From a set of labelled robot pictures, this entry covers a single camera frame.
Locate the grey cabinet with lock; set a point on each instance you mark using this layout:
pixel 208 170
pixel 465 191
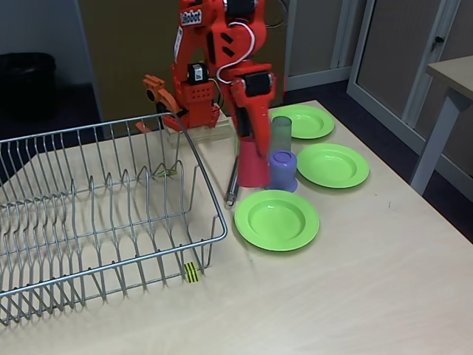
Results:
pixel 399 44

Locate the brown board panel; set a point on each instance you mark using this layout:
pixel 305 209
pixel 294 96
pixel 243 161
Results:
pixel 129 55

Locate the red plastic cup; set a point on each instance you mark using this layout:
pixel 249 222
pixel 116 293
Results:
pixel 253 170

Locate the beige side table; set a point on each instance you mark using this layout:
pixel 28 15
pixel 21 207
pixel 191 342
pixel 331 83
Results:
pixel 454 68

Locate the purple plastic mug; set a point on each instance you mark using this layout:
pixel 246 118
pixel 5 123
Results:
pixel 282 170

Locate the orange clamp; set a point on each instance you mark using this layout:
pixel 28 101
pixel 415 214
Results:
pixel 153 87

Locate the yellow black striped tape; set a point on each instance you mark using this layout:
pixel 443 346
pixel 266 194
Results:
pixel 192 273
pixel 168 172

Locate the black trash bin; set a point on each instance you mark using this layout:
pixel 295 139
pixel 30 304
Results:
pixel 26 85

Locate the smoky translucent plastic cup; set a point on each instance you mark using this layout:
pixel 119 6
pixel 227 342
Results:
pixel 282 133

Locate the green plastic plate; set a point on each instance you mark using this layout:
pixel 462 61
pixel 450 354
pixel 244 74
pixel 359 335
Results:
pixel 277 222
pixel 314 120
pixel 332 162

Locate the red-orange gripper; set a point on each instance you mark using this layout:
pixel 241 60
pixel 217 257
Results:
pixel 255 100

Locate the wooden base block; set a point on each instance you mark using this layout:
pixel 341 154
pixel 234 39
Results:
pixel 218 134

